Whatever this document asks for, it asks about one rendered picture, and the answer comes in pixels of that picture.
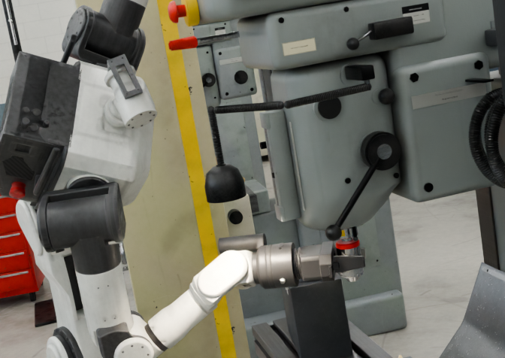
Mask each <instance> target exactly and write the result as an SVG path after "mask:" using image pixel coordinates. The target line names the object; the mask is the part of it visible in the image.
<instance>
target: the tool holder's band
mask: <svg viewBox="0 0 505 358"><path fill-rule="evenodd" d="M359 245H360V242H359V240H357V241H354V240H353V241H351V242H347V243H343V242H342V241H341V239H340V240H339V241H337V242H336V248H337V249H341V250H347V249H352V248H355V247H358V246H359Z"/></svg>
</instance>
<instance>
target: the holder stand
mask: <svg viewBox="0 0 505 358"><path fill-rule="evenodd" d="M282 293H283V301H284V306H285V311H286V319H287V324H288V329H289V334H290V336H291V338H292V341H293V343H294V346H295V348H296V351H297V352H298V355H299V358H341V357H345V356H352V355H353V352H352V342H351V338H350V332H349V323H348V318H347V312H346V303H345V298H344V293H343V284H342V279H341V278H340V276H339V274H338V273H336V276H335V281H325V282H323V281H322V280H314V281H303V280H301V278H300V280H299V284H298V286H297V287H289V289H288V290H286V288H285V287H283V288H282Z"/></svg>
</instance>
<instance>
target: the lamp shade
mask: <svg viewBox="0 0 505 358"><path fill-rule="evenodd" d="M204 188H205V193H206V197H207V202H209V203H223V202H231V201H234V200H238V199H242V198H243V197H245V196H246V188H245V183H244V179H243V177H242V175H241V173H240V171H239V169H238V168H236V167H234V166H233V165H230V164H226V163H224V164H223V165H218V164H217V165H216V166H214V167H212V169H211V170H209V172H208V173H206V179H205V185H204Z"/></svg>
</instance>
